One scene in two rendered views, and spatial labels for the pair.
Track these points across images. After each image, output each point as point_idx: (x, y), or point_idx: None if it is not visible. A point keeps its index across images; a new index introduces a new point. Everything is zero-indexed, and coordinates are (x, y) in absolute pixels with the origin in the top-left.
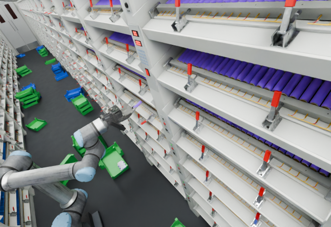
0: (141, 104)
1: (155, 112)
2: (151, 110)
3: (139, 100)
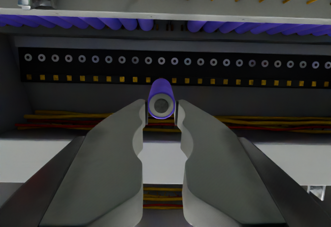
0: (229, 16)
1: (47, 14)
2: (97, 15)
3: (273, 22)
